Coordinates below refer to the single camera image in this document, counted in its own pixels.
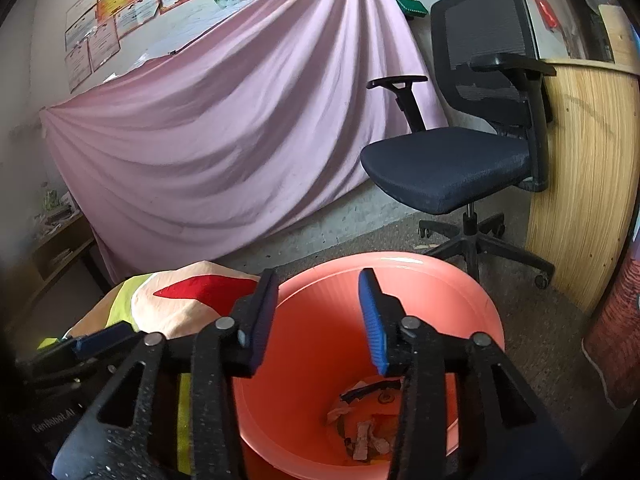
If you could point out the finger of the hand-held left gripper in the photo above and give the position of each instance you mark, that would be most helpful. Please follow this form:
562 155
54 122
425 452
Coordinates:
102 341

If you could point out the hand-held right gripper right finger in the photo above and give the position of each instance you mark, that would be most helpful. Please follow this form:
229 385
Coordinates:
372 325

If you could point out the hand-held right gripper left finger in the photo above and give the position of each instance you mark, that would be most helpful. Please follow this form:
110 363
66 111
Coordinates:
262 320

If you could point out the orange plastic bin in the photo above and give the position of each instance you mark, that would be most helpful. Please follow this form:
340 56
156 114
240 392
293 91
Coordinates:
310 320

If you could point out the dark blue wrapper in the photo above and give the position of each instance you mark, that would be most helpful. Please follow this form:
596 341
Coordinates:
367 389

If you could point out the white paper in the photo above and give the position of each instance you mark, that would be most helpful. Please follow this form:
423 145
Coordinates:
340 414

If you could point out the grey paper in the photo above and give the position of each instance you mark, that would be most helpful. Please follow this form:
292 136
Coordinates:
362 440

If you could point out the colourful patchwork blanket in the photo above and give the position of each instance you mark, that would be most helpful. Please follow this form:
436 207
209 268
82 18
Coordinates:
165 310

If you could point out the wooden shelf desk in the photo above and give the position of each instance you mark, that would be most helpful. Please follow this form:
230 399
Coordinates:
60 245

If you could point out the black mesh office chair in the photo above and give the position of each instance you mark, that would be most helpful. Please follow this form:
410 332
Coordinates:
450 170

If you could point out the pink hanging curtain cloth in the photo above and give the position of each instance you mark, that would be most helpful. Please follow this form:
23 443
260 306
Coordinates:
200 135

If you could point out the curved wooden board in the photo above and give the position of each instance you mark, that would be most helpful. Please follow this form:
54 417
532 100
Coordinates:
585 160

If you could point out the green plastic item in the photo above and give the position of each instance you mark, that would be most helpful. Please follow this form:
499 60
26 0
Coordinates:
412 6

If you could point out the red hanging ornament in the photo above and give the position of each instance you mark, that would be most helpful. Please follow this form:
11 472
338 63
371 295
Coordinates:
546 12

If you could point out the brick print wall sticker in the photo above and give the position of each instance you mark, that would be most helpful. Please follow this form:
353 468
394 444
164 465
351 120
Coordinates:
620 340

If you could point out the group of wall certificates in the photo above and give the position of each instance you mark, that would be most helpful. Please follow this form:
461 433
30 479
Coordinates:
125 0

